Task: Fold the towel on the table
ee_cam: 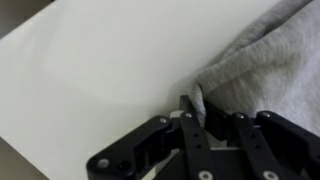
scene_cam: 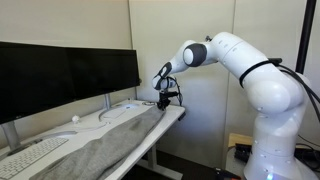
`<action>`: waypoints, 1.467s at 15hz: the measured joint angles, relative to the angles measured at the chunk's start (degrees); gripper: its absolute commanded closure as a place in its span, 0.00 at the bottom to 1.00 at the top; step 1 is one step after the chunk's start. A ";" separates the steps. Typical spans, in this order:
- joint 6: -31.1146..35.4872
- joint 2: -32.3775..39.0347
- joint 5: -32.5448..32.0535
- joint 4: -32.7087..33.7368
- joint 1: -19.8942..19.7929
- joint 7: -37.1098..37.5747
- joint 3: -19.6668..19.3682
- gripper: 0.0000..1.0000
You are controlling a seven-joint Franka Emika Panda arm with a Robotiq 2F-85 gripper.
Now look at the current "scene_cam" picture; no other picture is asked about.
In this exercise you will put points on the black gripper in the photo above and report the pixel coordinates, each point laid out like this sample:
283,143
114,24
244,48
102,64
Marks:
164,101

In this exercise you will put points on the grey towel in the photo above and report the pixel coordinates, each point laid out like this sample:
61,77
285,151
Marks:
100,150

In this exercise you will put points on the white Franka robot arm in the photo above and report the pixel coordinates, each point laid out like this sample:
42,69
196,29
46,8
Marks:
273,93

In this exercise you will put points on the black desk control panel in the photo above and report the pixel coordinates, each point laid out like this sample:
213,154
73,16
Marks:
182,116

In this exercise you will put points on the white desk leg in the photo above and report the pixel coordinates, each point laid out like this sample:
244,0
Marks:
152,156

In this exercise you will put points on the silver monitor stand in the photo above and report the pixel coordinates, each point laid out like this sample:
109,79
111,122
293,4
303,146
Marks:
11,136
107,101

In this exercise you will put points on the black computer monitor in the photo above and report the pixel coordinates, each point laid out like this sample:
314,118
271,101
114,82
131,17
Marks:
103,71
33,80

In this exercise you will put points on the tan wooden board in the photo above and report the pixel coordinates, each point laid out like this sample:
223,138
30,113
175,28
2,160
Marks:
238,138

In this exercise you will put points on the small white ball figure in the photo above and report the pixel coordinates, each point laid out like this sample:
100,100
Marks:
76,119

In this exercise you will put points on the red black hand tool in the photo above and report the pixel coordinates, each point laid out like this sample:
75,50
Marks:
226,174

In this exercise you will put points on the black electronics box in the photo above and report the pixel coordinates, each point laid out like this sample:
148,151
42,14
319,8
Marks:
243,153

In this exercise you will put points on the white keyboard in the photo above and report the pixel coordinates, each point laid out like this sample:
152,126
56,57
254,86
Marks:
30,155

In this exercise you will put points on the black ceiling pole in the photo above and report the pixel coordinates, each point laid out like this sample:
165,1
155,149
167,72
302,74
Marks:
305,33

